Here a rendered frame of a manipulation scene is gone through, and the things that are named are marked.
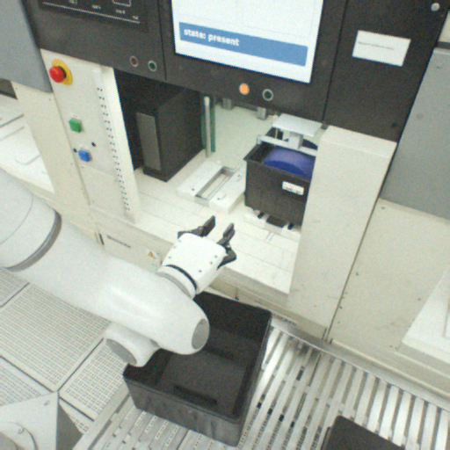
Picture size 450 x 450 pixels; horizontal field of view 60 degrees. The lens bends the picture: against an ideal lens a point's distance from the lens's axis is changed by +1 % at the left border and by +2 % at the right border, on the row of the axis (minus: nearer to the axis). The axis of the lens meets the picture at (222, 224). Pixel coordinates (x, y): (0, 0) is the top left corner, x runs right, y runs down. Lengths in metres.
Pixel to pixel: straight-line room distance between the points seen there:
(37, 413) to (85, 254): 0.69
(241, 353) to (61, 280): 0.70
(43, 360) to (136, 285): 1.62
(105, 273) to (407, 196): 0.54
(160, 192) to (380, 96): 0.92
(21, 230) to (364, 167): 0.53
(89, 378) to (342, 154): 1.63
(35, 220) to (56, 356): 1.68
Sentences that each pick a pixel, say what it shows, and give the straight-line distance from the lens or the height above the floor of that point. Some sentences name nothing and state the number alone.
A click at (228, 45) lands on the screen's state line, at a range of 0.78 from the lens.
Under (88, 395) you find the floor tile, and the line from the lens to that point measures 2.00.
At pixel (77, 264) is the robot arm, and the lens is 0.52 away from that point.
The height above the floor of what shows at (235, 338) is 0.77.
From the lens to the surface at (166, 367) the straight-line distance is 1.11.
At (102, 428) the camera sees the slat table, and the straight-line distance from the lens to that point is 1.10.
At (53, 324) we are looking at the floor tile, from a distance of 2.24.
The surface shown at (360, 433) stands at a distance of 0.99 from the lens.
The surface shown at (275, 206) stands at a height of 0.98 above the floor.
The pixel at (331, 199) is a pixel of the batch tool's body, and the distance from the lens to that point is 0.78.
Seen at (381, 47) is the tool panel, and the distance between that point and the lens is 0.69.
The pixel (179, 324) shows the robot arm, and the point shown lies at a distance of 0.58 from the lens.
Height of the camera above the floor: 1.77
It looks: 44 degrees down
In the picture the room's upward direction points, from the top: straight up
